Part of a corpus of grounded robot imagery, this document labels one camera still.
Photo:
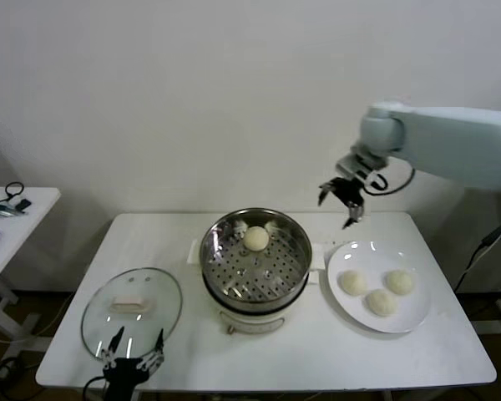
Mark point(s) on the cream electric cooker base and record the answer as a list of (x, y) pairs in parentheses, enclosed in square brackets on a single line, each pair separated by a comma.
[(254, 323)]

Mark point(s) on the pale right robot arm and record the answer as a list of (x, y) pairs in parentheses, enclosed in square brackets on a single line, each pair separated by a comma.
[(442, 142)]

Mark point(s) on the white side table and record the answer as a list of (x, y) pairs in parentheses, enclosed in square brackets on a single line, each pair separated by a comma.
[(21, 238)]

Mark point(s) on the white steamed baozi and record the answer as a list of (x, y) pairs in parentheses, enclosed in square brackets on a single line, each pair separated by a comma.
[(256, 239), (381, 303), (352, 283), (400, 282)]

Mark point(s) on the white round plate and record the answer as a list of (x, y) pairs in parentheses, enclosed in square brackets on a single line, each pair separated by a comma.
[(359, 259)]

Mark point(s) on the stainless steel steamer basket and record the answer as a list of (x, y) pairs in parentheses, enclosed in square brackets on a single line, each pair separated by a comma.
[(275, 275)]

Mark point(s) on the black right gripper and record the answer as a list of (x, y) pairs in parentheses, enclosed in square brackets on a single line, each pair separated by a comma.
[(348, 190)]

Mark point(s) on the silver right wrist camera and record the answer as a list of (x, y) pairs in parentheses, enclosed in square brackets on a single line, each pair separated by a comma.
[(359, 163)]

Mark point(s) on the small black object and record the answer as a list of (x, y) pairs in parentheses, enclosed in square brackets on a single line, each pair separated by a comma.
[(24, 204)]

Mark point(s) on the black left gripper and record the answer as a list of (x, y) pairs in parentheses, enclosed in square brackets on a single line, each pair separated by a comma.
[(123, 372)]

